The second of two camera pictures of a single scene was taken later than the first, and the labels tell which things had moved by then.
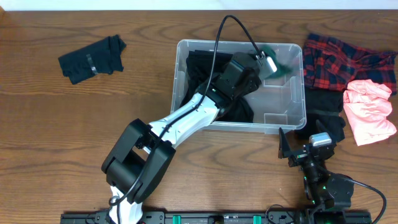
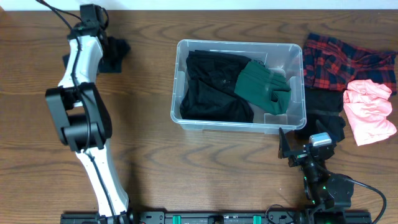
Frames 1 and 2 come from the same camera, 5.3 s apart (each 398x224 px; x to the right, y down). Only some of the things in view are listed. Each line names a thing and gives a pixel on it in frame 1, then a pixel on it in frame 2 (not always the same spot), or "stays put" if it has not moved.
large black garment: [199, 65] stays put
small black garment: [102, 58] stays put
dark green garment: [281, 71] to [268, 88]
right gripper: [285, 150] stays put
